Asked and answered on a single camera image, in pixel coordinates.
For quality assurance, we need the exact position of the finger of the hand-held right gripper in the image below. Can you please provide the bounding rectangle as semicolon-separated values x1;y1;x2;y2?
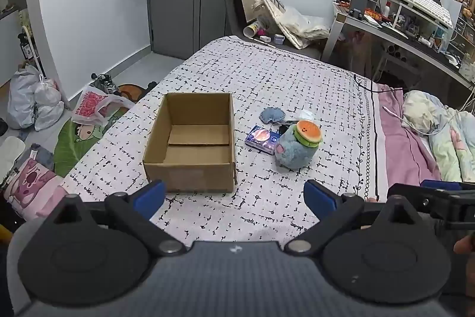
387;183;451;218
421;179;464;191

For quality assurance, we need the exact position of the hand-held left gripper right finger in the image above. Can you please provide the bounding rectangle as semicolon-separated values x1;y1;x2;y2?
285;180;422;257

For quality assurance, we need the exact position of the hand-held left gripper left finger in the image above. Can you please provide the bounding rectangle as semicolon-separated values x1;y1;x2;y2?
48;180;187;257

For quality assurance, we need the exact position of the blue plush toy with hamburger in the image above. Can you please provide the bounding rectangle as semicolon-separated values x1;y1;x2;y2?
275;119;323;170

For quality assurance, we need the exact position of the brown cardboard box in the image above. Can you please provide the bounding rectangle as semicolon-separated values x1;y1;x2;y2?
143;92;238;194

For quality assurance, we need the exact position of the purple tissue pack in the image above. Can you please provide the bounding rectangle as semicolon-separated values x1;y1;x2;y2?
245;124;281;155

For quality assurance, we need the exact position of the person's right hand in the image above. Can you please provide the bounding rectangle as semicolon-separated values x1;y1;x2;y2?
453;234;475;266

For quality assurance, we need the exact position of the pale floral quilt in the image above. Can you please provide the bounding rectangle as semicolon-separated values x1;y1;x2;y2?
403;90;475;184

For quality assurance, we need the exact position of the pink bed sheet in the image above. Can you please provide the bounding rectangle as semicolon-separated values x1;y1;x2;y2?
374;83;443;201

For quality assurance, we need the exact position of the green cartoon floor mat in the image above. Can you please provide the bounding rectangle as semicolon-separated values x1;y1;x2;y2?
53;81;158;178

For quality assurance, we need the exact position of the round blue denim pad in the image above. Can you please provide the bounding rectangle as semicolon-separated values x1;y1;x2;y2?
259;107;287;124

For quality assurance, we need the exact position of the red printed plastic bag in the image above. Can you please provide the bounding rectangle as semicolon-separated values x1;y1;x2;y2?
70;85;136;127

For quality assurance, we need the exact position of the pink cartoon cushion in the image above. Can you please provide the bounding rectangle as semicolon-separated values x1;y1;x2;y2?
3;157;70;222

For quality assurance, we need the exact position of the grey cloth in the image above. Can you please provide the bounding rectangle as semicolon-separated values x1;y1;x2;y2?
23;143;56;170

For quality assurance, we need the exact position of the pair of dark shoes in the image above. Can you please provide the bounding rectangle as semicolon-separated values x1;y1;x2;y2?
91;72;120;95

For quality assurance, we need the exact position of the white black-patterned bedspread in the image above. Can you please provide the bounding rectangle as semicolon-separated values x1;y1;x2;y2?
59;36;390;242

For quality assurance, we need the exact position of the white plastic bag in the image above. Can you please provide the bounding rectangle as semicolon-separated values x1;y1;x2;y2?
34;77;65;132

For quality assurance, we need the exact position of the white desk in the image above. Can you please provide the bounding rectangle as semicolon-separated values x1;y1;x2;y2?
321;2;475;108

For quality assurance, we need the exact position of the grey plastic bag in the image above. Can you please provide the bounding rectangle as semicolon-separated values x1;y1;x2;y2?
7;64;42;131

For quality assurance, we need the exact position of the white monitor riser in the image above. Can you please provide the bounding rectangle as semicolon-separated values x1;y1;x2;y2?
387;0;452;40

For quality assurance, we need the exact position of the cream tote bag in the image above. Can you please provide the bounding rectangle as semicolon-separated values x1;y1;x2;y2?
259;0;332;51

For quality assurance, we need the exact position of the paper cup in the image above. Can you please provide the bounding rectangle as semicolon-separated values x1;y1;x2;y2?
243;20;267;39

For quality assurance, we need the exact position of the white keyboard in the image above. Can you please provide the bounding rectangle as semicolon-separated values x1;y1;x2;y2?
395;0;454;29

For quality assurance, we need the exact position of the white floor rack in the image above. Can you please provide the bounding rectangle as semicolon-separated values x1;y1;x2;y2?
16;25;48;80

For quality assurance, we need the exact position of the white cable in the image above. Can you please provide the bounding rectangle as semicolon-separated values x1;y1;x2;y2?
383;105;459;136

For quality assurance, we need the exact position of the black cable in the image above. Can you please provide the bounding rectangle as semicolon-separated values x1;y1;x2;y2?
354;74;404;94

